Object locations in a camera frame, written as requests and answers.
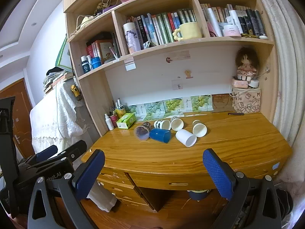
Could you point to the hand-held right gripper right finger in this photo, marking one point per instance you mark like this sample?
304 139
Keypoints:
218 174

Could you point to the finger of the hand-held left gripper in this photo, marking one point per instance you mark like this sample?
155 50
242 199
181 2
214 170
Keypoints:
71 149
46 152

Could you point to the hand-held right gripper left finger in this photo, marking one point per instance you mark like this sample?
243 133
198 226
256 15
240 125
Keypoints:
90 174

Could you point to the white plastic cup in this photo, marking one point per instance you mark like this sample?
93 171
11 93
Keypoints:
187 137

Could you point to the white paper cup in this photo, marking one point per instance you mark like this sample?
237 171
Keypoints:
199 127
177 123

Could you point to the clear purple plastic cup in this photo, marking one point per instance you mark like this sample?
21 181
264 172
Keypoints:
141 131

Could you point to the blue plastic cup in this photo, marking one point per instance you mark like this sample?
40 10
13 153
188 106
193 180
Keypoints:
160 135

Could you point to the white cup with black print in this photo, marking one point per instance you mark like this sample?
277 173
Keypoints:
162 124

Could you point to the wooden desk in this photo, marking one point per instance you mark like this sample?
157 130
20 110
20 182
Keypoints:
214 148

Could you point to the white lace cloth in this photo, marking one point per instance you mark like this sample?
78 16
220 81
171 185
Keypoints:
56 116

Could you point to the brown wooden door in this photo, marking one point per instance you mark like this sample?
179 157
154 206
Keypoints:
20 114

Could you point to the white spray bottle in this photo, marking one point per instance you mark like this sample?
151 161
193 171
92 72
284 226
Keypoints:
109 122

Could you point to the red pen holder with pens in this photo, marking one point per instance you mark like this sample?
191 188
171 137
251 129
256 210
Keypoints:
114 118

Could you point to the blue square sticker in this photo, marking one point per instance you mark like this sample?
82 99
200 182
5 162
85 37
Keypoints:
276 166

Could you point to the yellow toy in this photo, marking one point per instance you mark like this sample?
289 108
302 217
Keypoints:
75 90

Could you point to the green tissue box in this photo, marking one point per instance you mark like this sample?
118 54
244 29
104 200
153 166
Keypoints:
126 120

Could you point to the black pen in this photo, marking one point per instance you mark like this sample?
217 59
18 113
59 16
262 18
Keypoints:
236 113

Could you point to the stack of books and papers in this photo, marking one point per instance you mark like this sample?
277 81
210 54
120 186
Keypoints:
57 77

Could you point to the beige patterned box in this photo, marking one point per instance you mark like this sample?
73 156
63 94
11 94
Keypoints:
246 101

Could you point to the grape print poster strip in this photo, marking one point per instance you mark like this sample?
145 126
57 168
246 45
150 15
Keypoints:
171 106

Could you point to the dark bottle with white cap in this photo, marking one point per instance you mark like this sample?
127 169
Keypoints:
84 64

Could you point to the blue jar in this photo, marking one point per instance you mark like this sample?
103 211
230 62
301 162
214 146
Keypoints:
96 62

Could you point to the pink small box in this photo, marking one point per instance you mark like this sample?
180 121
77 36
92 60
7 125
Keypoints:
239 83

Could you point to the green framed picture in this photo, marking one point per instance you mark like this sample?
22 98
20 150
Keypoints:
62 56

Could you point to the red boxes on shelf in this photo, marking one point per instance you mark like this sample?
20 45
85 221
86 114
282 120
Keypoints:
101 49

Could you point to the brown-haired rag doll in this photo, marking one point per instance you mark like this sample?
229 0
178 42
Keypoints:
246 63

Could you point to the white floral tube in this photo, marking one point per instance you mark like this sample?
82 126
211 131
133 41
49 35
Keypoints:
131 38

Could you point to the white curtain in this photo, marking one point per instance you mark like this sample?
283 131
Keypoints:
283 52

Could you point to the pink cream jar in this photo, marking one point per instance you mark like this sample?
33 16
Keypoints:
231 31

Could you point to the yellow mug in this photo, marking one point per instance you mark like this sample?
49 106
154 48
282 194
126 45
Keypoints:
189 30

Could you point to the beige patterned handbag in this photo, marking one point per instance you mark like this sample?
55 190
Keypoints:
106 4

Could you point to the row of mixed books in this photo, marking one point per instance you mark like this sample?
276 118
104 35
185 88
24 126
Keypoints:
162 25

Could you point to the row of white and black books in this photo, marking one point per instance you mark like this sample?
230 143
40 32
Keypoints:
234 16

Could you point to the wooden bookshelf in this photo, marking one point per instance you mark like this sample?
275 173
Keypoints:
152 7

